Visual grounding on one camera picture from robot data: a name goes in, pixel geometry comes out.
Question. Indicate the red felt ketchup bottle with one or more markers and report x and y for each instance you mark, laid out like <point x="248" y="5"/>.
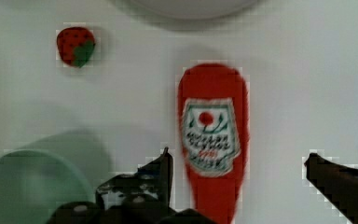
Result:
<point x="213" y="116"/>

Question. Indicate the round pale grey plate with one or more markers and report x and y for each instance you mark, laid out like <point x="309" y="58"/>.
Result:
<point x="193" y="9"/>

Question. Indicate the red felt strawberry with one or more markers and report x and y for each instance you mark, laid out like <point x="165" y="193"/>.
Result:
<point x="75" y="46"/>

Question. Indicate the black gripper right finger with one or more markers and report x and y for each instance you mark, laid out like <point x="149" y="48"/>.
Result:
<point x="337" y="183"/>

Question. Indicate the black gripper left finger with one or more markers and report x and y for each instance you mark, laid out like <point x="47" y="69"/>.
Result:
<point x="153" y="180"/>

